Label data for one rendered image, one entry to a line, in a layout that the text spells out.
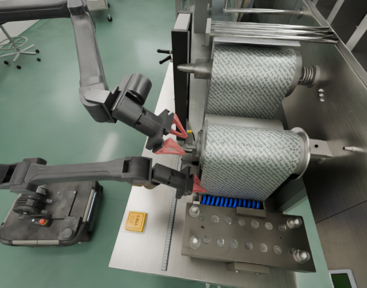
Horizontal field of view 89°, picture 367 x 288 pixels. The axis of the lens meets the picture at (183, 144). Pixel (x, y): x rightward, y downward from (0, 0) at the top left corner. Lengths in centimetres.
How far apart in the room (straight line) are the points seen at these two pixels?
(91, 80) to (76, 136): 200
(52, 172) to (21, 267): 145
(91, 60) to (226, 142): 41
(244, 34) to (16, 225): 186
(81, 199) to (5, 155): 127
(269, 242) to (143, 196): 50
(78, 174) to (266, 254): 62
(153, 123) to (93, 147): 187
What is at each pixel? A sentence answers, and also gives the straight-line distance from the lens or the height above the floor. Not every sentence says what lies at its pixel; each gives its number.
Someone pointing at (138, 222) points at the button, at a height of 92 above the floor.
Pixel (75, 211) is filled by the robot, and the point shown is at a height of 24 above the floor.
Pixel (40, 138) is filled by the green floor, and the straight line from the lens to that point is 270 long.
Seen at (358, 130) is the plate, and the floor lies 138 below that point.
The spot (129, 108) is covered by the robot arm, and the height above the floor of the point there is 140.
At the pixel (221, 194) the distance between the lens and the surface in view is 71.
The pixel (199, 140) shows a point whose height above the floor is 129.
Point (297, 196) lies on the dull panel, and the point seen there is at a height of 106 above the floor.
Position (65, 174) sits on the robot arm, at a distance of 67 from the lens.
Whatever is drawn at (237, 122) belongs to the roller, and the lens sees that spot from 65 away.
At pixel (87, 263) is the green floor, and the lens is 185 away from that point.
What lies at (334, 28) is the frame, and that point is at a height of 146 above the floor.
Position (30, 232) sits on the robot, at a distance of 184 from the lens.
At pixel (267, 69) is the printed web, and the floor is 138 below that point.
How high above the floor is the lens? 170
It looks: 54 degrees down
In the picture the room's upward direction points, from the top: straight up
